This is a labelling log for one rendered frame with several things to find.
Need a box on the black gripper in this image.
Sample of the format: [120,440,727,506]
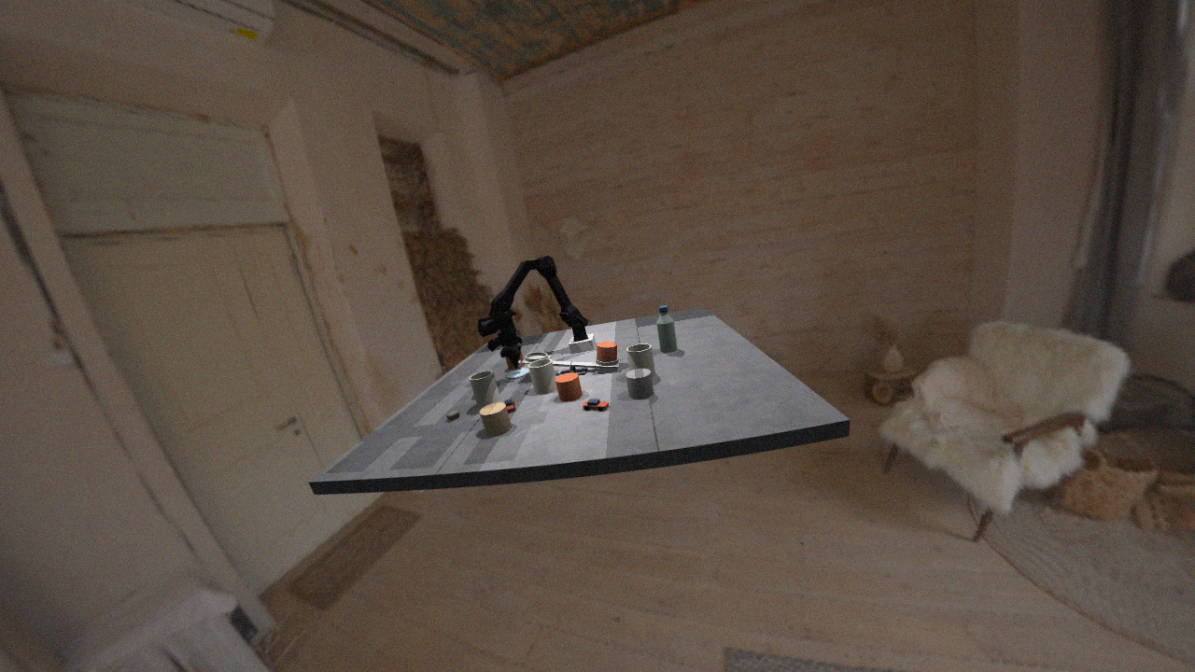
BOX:
[500,328,523,369]

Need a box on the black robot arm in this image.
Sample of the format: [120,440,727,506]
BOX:
[477,256,588,352]

